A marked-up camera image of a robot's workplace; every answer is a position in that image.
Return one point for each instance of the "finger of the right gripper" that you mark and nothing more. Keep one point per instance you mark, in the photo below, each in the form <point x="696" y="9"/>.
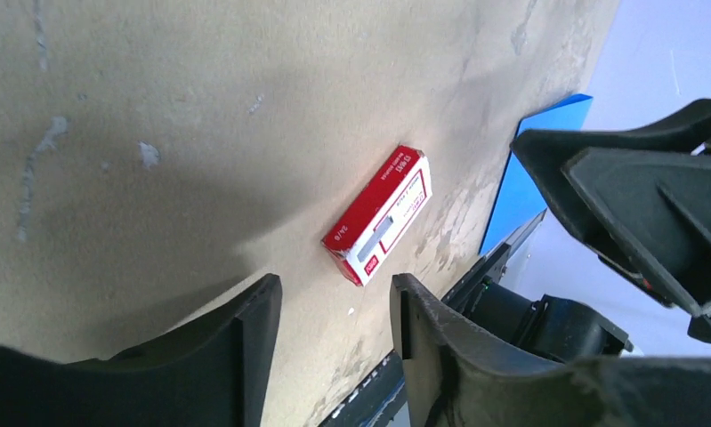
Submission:
<point x="544" y="155"/>
<point x="657" y="208"/>

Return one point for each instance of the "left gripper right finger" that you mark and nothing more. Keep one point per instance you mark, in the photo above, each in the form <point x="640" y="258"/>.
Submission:
<point x="600" y="391"/>

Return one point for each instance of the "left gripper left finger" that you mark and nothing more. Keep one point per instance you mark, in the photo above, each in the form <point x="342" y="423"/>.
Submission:
<point x="211" y="371"/>

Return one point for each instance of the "red white staples box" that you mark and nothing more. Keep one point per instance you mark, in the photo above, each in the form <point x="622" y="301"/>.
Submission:
<point x="375" y="221"/>

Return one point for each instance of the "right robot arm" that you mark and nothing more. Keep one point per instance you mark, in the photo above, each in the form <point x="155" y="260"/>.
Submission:
<point x="559" y="329"/>

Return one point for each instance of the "blue foam pad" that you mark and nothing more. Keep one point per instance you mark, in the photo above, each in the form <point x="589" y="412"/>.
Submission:
<point x="518" y="200"/>

